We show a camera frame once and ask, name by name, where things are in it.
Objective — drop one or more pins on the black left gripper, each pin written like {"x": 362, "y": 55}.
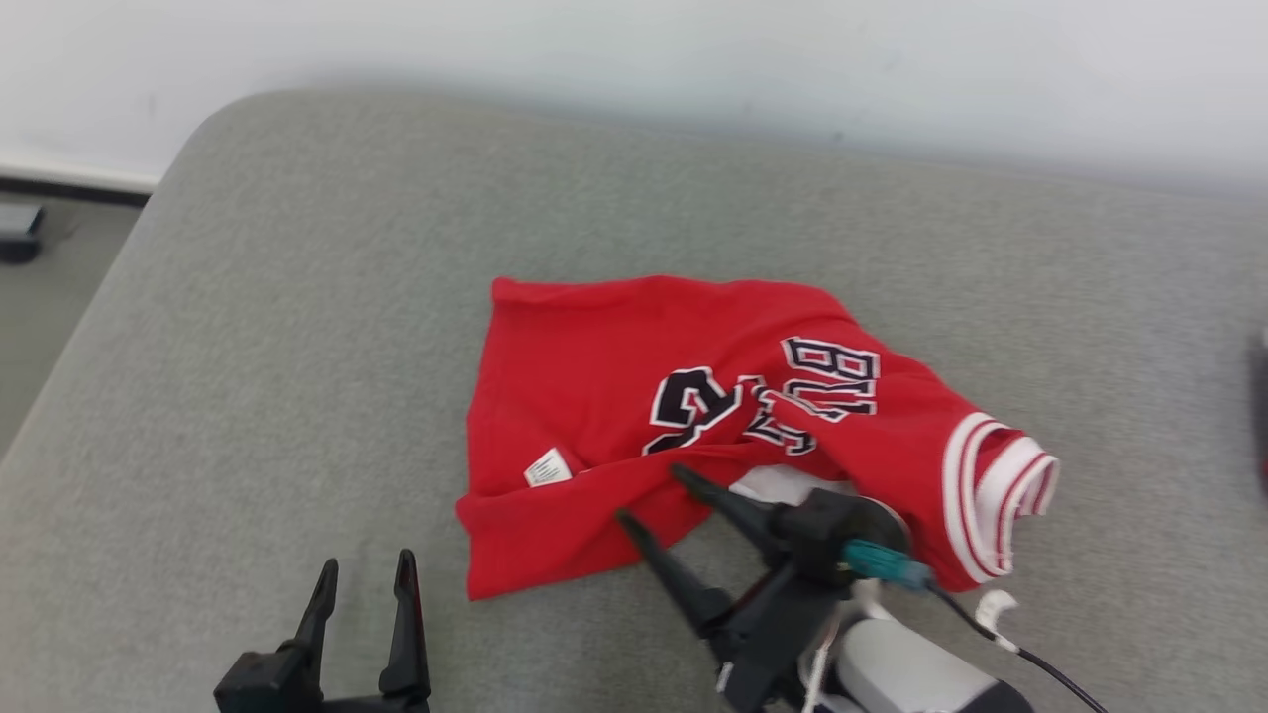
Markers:
{"x": 267, "y": 683}

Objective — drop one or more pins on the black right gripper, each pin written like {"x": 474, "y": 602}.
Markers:
{"x": 783, "y": 624}

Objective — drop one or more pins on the red basketball jersey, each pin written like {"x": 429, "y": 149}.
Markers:
{"x": 594, "y": 376}

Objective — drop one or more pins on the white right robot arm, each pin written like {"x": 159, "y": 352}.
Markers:
{"x": 911, "y": 673}

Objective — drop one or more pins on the grey fabric sofa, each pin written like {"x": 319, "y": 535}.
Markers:
{"x": 297, "y": 347}

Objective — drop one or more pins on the dark object on floor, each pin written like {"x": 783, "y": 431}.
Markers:
{"x": 20, "y": 233}

